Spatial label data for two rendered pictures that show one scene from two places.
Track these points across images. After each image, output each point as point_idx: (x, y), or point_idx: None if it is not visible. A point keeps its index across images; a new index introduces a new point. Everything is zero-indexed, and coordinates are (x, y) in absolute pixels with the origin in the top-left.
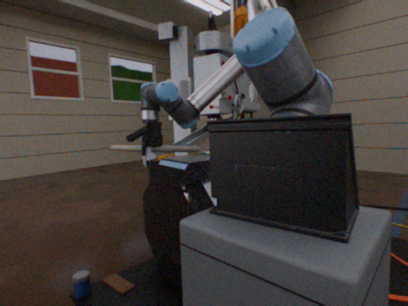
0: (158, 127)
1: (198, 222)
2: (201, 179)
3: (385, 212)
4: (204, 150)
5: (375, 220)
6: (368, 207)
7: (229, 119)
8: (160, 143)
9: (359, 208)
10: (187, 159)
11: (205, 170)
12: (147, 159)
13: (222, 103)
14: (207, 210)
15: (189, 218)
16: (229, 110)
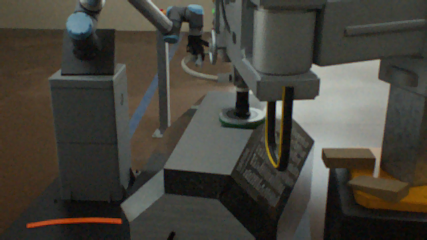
0: (189, 39)
1: (117, 63)
2: (192, 105)
3: (51, 77)
4: (254, 110)
5: (57, 73)
6: (56, 77)
7: (105, 29)
8: (191, 52)
9: (60, 77)
10: (227, 95)
11: (197, 103)
12: (193, 61)
13: (217, 39)
14: (120, 67)
15: (122, 64)
16: (221, 54)
